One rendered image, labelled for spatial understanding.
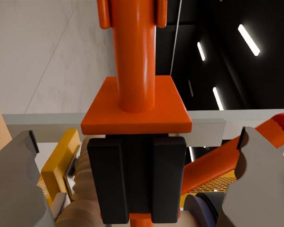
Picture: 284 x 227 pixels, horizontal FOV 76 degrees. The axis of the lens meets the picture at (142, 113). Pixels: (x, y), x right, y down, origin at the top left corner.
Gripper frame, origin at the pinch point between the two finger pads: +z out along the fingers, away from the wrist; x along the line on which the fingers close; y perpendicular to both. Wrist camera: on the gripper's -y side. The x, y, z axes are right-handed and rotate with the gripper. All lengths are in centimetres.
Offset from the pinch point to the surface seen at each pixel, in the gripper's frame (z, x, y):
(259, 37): 444, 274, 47
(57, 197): 2.0, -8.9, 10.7
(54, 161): 7.5, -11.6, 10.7
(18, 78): 165, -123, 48
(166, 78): 4.2, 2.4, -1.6
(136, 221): -1.7, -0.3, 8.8
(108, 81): 3.9, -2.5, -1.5
